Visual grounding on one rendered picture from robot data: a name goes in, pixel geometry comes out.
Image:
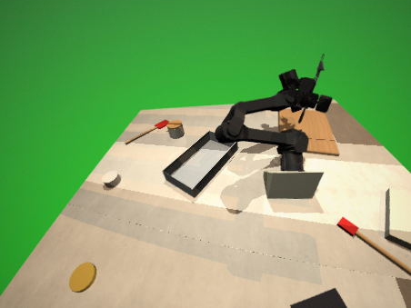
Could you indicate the grey short cylinder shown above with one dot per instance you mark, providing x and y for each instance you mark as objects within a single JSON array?
[{"x": 111, "y": 179}]

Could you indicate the grey cylindrical container with tan lid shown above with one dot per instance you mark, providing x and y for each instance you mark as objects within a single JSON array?
[{"x": 175, "y": 129}]

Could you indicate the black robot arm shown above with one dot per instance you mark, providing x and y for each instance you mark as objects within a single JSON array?
[{"x": 233, "y": 129}]

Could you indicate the red spatula with wooden handle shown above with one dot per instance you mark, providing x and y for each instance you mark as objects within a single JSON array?
[{"x": 159, "y": 125}]

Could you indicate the yellow round disc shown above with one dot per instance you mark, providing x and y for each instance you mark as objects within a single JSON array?
[{"x": 82, "y": 277}]

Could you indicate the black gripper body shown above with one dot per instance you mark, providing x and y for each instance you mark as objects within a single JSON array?
[{"x": 322, "y": 104}]

